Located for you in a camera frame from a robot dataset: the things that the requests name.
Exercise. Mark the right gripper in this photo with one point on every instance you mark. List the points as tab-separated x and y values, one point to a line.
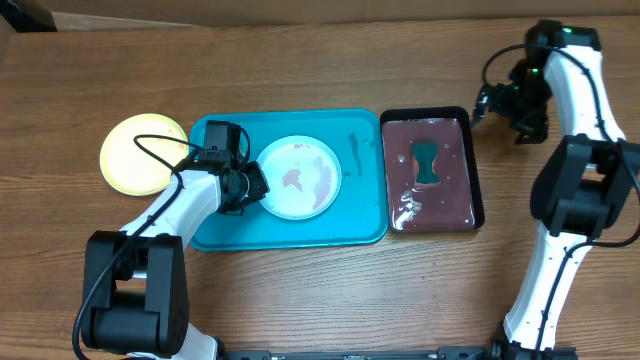
536	128

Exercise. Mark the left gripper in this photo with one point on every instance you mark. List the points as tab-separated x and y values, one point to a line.
260	187

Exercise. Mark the light blue plate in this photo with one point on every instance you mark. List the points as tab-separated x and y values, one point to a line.
303	176

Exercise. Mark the green sponge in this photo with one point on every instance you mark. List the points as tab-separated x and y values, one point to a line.
424	155

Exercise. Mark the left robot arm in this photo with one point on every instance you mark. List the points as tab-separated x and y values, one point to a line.
135	294

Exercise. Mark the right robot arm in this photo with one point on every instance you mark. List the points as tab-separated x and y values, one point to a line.
582	188

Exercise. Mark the black water tray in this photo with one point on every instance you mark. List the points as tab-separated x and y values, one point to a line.
453	205

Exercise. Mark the teal plastic tray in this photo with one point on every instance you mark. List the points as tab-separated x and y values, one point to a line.
358	215

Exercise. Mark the dark object top-left corner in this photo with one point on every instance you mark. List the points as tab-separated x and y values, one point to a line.
26	16

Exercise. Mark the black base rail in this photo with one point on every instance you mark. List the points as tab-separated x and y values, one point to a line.
350	355

